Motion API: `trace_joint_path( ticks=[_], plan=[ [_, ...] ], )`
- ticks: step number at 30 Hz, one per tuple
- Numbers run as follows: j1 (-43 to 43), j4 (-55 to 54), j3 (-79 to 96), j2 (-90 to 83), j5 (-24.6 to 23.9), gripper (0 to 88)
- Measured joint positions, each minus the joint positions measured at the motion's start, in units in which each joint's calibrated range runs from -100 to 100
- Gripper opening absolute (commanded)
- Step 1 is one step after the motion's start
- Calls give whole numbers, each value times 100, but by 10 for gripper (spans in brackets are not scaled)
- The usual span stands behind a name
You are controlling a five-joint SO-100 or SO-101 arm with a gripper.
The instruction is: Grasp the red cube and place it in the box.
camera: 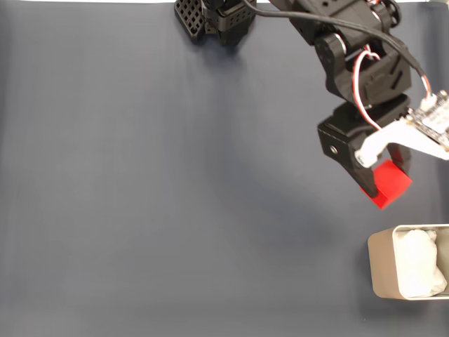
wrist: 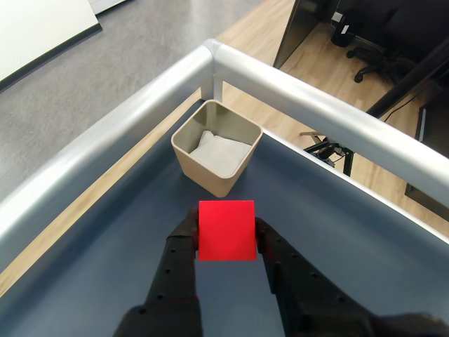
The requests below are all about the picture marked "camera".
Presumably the red cube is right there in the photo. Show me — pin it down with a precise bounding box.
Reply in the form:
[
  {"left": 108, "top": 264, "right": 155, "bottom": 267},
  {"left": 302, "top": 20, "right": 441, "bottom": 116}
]
[{"left": 359, "top": 158, "right": 413, "bottom": 211}]

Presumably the beige metal box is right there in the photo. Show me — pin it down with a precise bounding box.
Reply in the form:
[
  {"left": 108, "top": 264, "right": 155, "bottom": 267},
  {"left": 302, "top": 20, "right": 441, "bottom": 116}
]
[{"left": 367, "top": 223, "right": 449, "bottom": 301}]

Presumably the white crumpled cloth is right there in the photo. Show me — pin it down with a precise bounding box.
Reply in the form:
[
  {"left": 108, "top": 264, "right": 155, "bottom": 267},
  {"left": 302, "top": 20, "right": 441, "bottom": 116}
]
[{"left": 394, "top": 228, "right": 448, "bottom": 298}]

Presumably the grey table mat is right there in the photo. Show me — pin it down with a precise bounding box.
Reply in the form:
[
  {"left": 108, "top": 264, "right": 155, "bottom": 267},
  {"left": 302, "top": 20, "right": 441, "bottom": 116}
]
[{"left": 0, "top": 2, "right": 449, "bottom": 337}]

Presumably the camera board on white mount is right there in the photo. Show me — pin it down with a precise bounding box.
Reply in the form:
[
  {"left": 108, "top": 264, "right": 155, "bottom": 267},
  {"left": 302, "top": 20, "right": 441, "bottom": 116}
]
[{"left": 354, "top": 89, "right": 449, "bottom": 169}]

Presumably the red white servo wire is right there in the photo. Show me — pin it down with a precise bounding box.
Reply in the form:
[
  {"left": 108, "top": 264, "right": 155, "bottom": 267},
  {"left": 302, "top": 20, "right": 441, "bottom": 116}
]
[{"left": 352, "top": 50, "right": 384, "bottom": 131}]

